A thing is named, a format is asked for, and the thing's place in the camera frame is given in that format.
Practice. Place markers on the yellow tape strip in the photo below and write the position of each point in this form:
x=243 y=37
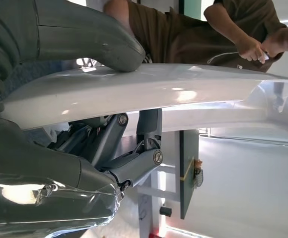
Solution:
x=187 y=170

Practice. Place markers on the small red object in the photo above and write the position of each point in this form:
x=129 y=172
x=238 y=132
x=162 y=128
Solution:
x=153 y=236

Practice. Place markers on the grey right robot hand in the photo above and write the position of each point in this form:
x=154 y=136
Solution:
x=35 y=180

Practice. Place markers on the person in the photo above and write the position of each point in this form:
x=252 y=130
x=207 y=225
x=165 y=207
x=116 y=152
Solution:
x=184 y=36

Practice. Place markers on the steel workbench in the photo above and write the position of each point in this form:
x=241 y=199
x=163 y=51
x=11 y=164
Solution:
x=245 y=190

